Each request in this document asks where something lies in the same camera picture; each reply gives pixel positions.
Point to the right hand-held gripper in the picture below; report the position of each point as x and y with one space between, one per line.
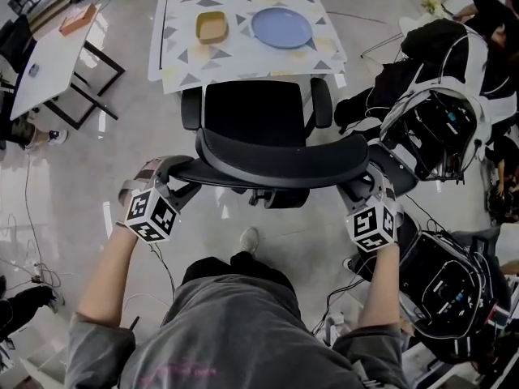
373 227

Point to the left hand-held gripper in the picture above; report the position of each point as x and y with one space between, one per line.
152 217

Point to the black office chair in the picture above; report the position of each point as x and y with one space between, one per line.
255 112
16 43

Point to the person's left forearm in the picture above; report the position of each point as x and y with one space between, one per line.
105 278

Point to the person's right forearm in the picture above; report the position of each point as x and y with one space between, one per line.
379 290

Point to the patterned white table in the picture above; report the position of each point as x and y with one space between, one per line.
243 63
155 55

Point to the white shell backpack rig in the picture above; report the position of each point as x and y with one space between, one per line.
434 136

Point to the person's right white shoe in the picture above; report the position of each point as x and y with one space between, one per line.
249 241

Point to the person's black trousers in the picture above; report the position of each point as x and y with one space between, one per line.
243 268

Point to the black shell backpack rig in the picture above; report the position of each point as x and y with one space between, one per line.
446 286

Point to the yellow rectangular tray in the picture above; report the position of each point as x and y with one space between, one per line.
211 26

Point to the white power strip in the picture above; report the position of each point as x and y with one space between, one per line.
37 272

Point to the white side table black legs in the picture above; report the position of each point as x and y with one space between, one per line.
52 63

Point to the person's grey shirt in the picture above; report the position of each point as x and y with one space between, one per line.
235 338

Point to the blue round plate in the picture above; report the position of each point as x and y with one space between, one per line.
281 27

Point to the small grey round object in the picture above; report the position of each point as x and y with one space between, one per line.
34 69

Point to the orange box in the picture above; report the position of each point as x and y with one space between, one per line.
77 20

